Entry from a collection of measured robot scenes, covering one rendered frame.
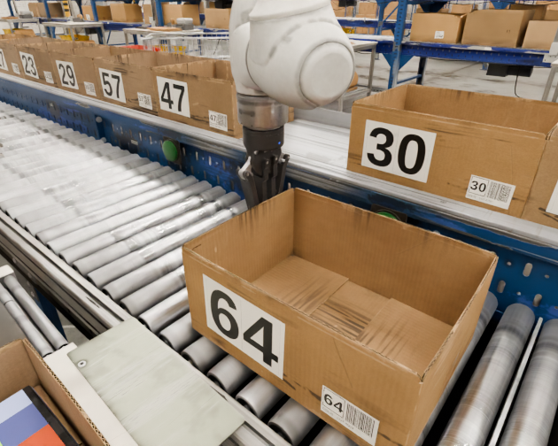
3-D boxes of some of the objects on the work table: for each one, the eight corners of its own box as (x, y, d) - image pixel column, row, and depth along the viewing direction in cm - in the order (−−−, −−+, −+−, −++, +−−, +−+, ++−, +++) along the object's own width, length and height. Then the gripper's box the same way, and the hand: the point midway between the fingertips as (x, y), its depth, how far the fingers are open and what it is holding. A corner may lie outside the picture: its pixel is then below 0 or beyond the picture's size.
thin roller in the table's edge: (15, 280, 85) (12, 273, 84) (72, 349, 68) (68, 341, 67) (4, 285, 83) (2, 277, 82) (59, 356, 67) (56, 348, 66)
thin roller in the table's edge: (2, 286, 83) (-2, 279, 82) (56, 358, 66) (52, 349, 66) (-9, 290, 82) (-12, 283, 81) (43, 365, 65) (40, 357, 64)
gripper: (271, 113, 77) (272, 220, 89) (221, 128, 69) (229, 244, 81) (302, 119, 73) (298, 231, 85) (253, 136, 65) (257, 258, 76)
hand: (265, 223), depth 81 cm, fingers closed, pressing on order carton
